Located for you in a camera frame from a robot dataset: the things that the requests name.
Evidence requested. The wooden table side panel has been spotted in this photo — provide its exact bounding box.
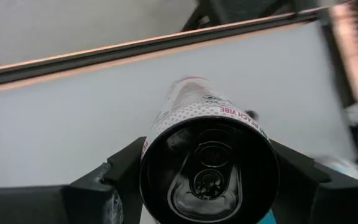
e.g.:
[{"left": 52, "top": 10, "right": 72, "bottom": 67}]
[{"left": 327, "top": 2, "right": 358, "bottom": 101}]

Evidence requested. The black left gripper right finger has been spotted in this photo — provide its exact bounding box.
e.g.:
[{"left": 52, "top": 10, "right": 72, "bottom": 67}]
[{"left": 270, "top": 139, "right": 358, "bottom": 224}]

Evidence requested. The black computer tower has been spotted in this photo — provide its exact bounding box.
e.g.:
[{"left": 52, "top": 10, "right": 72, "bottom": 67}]
[{"left": 181, "top": 0, "right": 295, "bottom": 32}]

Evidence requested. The white can with pink band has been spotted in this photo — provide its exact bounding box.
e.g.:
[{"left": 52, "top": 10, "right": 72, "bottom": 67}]
[{"left": 139, "top": 75, "right": 281, "bottom": 224}]

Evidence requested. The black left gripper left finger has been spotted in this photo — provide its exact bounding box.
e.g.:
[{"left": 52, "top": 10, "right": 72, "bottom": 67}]
[{"left": 0, "top": 136, "right": 148, "bottom": 224}]

